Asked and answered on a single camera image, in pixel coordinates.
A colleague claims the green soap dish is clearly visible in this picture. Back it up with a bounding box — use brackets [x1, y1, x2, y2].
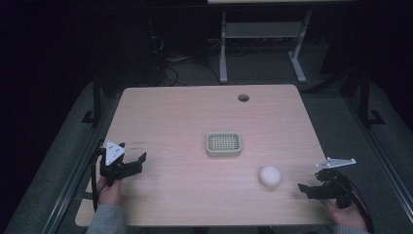
[205, 131, 243, 159]

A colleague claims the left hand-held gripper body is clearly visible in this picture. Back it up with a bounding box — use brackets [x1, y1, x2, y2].
[98, 139, 144, 187]

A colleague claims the white round soap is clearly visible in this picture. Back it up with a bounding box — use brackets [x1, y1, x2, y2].
[258, 165, 282, 189]

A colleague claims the black metal stand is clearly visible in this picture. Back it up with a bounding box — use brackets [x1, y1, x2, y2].
[355, 66, 387, 129]
[81, 69, 110, 125]

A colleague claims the bundle of floor cables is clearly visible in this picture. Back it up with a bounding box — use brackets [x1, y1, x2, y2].
[147, 19, 222, 88]

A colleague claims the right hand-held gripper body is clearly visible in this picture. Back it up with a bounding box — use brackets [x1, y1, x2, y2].
[313, 157, 357, 210]

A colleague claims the person's right hand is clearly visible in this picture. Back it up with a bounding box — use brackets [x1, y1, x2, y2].
[320, 198, 368, 231]

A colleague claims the white metal stand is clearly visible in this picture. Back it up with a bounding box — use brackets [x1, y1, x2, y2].
[218, 9, 314, 85]

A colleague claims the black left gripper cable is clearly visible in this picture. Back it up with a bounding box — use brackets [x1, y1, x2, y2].
[90, 147, 106, 213]

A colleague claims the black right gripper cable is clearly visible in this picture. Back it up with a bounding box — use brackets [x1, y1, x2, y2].
[335, 176, 375, 234]

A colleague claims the person's left hand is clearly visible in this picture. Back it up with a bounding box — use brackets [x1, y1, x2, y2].
[95, 175, 123, 207]

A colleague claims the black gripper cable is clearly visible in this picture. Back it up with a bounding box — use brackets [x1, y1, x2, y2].
[335, 176, 375, 234]
[90, 147, 106, 213]

